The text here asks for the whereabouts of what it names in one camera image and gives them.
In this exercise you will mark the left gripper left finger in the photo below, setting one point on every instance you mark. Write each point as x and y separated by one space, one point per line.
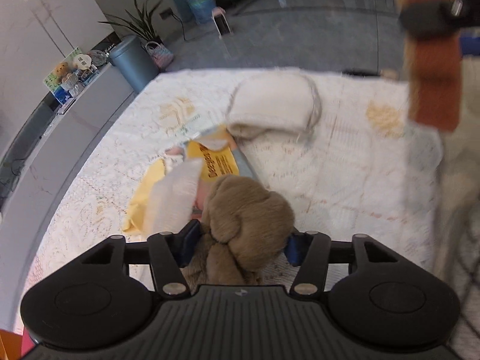
168 254

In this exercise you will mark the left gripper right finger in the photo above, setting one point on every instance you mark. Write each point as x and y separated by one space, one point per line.
310 253

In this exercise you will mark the brown orange soft item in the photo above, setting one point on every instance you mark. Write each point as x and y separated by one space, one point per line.
434 77

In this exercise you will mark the brown plush toy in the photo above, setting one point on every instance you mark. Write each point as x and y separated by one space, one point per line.
244 229

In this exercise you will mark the white towel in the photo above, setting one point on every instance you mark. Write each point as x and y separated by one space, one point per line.
274 101

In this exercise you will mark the white lace tablecloth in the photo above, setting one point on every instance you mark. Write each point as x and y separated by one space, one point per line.
365 169

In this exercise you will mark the yellow printed bag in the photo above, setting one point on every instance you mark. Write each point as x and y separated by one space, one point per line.
174 188

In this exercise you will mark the long white TV cabinet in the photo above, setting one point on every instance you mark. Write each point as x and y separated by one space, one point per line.
65 140

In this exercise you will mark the small woven basket bag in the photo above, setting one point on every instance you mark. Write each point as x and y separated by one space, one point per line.
161 55

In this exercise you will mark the plush toys on cabinet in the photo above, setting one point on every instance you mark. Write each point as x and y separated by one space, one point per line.
70 77

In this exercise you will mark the blue grey trash bin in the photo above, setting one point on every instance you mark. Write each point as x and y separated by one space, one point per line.
134 63

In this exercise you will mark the blue water jug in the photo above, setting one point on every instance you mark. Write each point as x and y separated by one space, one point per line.
202 10

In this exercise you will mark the tall green floor plant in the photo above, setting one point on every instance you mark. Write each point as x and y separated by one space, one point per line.
140 23

